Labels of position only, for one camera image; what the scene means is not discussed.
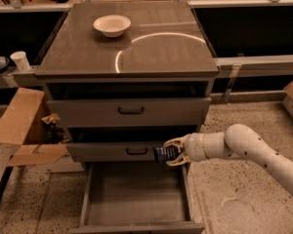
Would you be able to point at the middle grey drawer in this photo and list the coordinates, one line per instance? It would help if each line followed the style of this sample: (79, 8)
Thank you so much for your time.
(110, 151)

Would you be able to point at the top grey drawer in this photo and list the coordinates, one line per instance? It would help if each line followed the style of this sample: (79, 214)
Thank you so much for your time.
(104, 112)

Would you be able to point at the grey metal rail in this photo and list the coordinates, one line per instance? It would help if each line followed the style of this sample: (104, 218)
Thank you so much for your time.
(255, 66)

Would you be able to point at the white paper cup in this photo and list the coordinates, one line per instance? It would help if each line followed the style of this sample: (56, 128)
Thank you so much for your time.
(21, 61)

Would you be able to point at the black middle drawer handle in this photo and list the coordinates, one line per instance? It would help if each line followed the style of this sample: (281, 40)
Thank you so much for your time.
(136, 151)

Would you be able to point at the black top drawer handle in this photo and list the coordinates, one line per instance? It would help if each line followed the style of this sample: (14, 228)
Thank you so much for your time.
(131, 111)

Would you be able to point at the bottom grey drawer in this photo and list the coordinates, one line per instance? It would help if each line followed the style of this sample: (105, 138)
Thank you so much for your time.
(137, 198)

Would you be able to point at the grey drawer cabinet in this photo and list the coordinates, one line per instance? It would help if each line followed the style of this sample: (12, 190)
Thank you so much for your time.
(161, 55)

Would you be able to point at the black drawer handle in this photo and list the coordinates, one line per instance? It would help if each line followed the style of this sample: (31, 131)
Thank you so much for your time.
(136, 151)
(131, 111)

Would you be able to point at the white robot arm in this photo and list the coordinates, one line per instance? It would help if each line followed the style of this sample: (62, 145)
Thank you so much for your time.
(237, 141)

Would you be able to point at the grey drawer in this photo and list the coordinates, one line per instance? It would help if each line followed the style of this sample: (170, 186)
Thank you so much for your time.
(104, 112)
(137, 198)
(110, 151)

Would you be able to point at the clear acrylic bracket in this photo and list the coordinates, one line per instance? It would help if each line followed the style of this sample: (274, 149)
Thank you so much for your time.
(230, 82)

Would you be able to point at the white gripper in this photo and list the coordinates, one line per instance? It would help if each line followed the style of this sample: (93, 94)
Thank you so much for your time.
(193, 147)

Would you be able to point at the dark blue snack bar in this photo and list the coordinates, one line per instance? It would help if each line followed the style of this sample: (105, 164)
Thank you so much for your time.
(164, 154)

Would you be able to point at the open cardboard box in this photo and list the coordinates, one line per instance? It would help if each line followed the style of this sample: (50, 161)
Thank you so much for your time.
(22, 125)

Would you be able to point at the white bowl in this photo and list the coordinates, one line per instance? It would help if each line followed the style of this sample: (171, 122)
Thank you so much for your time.
(112, 26)

